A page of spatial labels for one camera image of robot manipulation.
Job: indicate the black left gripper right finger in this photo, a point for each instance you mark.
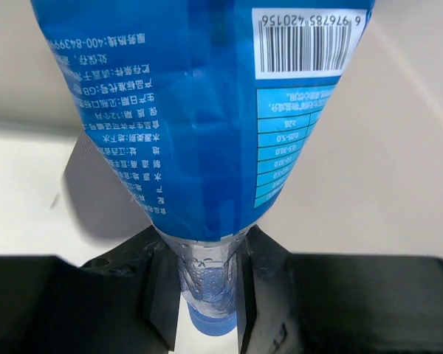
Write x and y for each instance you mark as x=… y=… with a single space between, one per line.
x=336 y=303

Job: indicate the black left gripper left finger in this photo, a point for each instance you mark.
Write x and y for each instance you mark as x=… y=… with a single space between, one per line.
x=123 y=301

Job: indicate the blue cap water bottle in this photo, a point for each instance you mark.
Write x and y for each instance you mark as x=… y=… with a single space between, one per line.
x=202 y=109

